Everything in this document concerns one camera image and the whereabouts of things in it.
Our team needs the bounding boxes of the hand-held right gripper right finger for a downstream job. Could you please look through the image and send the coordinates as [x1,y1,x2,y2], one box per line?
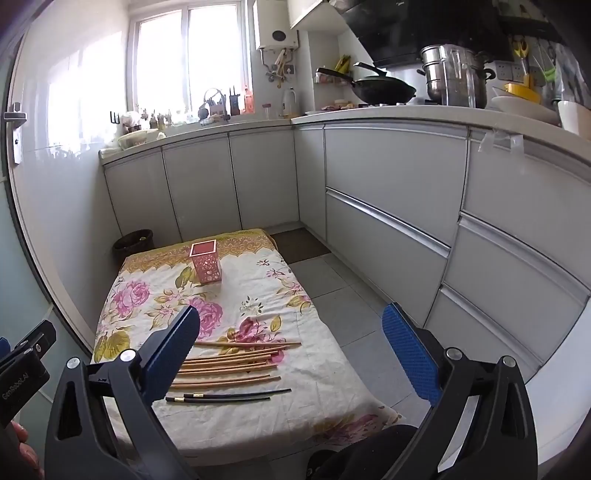
[381,302,539,480]

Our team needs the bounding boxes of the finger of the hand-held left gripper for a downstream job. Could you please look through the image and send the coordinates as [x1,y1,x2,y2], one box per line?
[0,320,57,370]

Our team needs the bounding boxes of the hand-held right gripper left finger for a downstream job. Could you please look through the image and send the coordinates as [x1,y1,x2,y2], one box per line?
[43,305,201,480]

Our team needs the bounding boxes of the pink perforated utensil holder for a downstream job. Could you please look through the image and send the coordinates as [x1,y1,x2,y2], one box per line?
[189,239,223,284]

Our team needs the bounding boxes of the person's left hand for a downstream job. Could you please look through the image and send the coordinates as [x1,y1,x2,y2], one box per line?
[0,420,45,480]

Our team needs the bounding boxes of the row of wooden chopsticks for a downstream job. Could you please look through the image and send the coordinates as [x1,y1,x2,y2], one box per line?
[171,340,302,387]

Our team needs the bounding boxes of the black chopstick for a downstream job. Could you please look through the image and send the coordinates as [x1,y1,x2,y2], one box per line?
[165,396,271,402]
[184,389,293,398]

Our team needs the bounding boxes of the frosted glass door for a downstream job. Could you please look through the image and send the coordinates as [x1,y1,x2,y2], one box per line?
[0,60,98,416]

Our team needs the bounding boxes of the floral printed cloth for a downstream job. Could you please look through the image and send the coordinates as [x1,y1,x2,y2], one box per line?
[92,227,404,467]

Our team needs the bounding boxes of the person's dark trouser leg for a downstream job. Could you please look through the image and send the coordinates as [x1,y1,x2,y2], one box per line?
[307,425,421,480]

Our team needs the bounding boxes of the dark trash bin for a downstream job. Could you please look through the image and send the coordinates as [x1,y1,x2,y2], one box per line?
[113,229,155,268]

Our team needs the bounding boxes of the dark floor mat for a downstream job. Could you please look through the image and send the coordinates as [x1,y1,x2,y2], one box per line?
[269,227,331,264]

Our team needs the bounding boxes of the pale mixing bowl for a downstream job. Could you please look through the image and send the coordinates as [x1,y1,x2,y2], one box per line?
[117,129,160,151]

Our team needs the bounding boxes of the black wok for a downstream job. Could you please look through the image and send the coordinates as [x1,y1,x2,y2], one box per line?
[316,62,417,106]

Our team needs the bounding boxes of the stacked white plates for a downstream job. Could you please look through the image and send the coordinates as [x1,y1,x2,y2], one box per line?
[490,95,561,126]

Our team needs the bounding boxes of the stainless steel steamer pot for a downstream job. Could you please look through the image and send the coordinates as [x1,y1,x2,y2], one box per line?
[418,44,496,109]

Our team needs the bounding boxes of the yellow bowl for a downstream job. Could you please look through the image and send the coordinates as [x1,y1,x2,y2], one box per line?
[503,82,541,103]

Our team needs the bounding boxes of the kitchen window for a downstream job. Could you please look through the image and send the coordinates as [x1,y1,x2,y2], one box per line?
[127,4,254,116]

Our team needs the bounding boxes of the green kitchen utensil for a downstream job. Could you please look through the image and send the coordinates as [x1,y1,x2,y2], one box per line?
[536,46,557,83]

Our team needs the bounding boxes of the black range hood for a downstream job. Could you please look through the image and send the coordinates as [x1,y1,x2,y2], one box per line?
[328,0,509,70]

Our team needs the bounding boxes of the white water heater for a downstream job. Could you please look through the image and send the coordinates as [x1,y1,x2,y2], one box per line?
[255,0,301,51]

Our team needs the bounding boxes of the metal door handle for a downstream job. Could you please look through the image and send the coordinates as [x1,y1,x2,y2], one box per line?
[4,102,27,164]

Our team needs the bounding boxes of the wire utensil basket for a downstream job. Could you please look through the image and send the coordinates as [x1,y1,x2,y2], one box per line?
[203,89,227,121]

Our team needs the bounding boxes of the wall socket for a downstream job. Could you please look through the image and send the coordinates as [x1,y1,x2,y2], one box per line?
[496,62,527,81]

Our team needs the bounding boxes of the yellow handled scissors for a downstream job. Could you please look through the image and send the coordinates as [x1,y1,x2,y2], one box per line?
[510,36,532,77]

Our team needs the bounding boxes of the white wall cabinet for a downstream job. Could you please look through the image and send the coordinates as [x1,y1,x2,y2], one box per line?
[288,0,352,31]

